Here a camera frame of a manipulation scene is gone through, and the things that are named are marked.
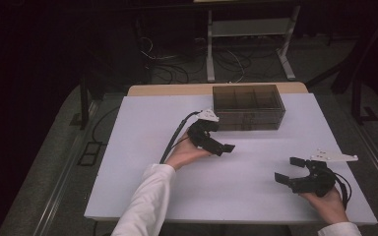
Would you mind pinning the smoky transparent drawer box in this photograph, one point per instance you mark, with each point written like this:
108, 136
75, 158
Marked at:
247, 98

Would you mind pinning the black floor socket plate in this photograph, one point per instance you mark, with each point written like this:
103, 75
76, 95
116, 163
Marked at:
90, 153

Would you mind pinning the wooden table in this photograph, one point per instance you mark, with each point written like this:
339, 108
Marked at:
170, 89

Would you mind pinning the grey metal desk frame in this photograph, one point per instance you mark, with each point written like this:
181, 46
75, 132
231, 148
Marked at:
249, 28

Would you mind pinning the black metal stand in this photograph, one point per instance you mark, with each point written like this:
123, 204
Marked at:
84, 105
357, 101

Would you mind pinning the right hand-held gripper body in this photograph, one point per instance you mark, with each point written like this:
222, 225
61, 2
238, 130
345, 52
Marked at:
318, 183

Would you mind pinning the person's left hand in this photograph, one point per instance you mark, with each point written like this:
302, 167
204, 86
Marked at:
183, 154

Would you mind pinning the white board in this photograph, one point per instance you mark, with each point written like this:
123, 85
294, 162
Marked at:
259, 196

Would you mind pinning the person's right hand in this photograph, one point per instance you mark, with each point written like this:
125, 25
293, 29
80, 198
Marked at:
329, 209

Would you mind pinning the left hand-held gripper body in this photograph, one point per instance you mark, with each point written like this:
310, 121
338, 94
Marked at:
200, 137

